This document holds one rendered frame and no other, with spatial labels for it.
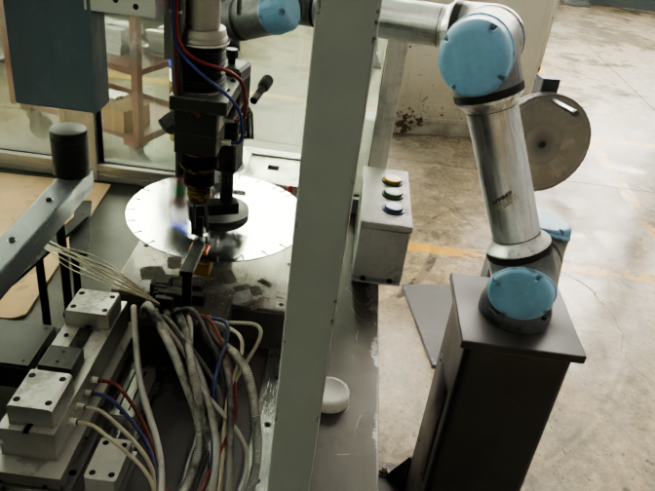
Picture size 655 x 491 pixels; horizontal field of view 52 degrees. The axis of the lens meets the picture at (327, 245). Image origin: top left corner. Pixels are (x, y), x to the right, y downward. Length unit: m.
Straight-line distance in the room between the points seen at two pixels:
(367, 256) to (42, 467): 0.76
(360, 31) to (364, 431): 0.81
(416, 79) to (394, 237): 2.96
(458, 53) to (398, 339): 1.61
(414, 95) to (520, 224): 3.19
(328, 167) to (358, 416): 0.74
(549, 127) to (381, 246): 1.00
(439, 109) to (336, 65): 3.98
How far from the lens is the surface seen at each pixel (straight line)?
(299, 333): 0.54
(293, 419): 0.61
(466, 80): 1.10
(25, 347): 1.17
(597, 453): 2.39
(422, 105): 4.38
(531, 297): 1.23
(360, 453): 1.10
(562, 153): 2.32
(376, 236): 1.41
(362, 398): 1.19
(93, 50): 0.92
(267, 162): 1.60
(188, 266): 1.05
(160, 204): 1.28
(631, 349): 2.90
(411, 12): 1.28
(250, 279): 1.25
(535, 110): 2.23
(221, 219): 1.22
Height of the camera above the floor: 1.56
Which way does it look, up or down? 31 degrees down
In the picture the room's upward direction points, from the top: 8 degrees clockwise
